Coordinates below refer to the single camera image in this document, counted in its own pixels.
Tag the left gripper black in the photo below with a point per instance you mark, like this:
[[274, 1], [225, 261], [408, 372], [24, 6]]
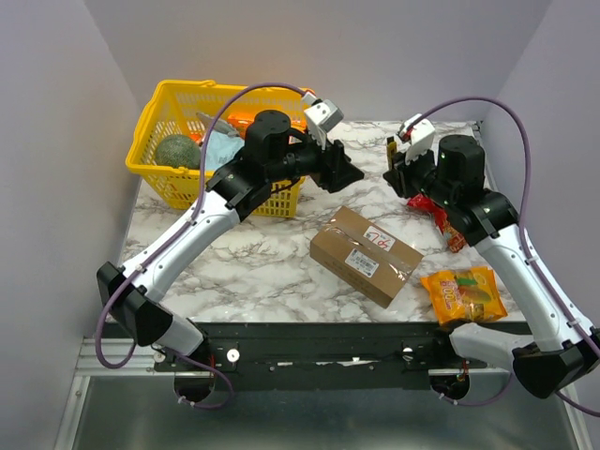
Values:
[[335, 169]]

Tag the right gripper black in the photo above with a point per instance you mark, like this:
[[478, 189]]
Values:
[[398, 172]]

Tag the brown cardboard express box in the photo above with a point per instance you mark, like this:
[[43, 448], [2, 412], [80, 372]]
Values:
[[367, 257]]

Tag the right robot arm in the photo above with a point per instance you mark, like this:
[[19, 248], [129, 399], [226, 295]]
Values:
[[563, 344]]

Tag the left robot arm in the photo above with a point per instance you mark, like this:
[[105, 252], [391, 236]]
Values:
[[273, 151]]

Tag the orange box left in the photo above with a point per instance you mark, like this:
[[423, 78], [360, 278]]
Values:
[[241, 121]]

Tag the red candy bag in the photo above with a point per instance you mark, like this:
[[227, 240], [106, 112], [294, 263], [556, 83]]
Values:
[[454, 240]]

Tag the light blue chips bag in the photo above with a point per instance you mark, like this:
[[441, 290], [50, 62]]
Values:
[[221, 148]]

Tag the grey foil packet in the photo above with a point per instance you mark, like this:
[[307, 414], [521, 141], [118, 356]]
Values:
[[211, 123]]

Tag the yellow orange snack bag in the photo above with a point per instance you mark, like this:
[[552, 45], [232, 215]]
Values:
[[469, 295]]

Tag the green melon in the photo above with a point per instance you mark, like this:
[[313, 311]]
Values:
[[178, 151]]

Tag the yellow plastic shopping basket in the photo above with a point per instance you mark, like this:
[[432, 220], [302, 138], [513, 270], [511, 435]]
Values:
[[172, 110]]

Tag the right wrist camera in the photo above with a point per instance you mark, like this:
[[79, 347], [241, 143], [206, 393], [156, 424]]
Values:
[[418, 132]]

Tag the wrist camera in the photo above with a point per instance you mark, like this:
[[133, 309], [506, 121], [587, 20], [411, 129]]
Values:
[[418, 132], [321, 118]]

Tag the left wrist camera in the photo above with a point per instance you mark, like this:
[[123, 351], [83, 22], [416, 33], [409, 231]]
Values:
[[321, 118]]

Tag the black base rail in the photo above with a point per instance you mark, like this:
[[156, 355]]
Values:
[[262, 356]]

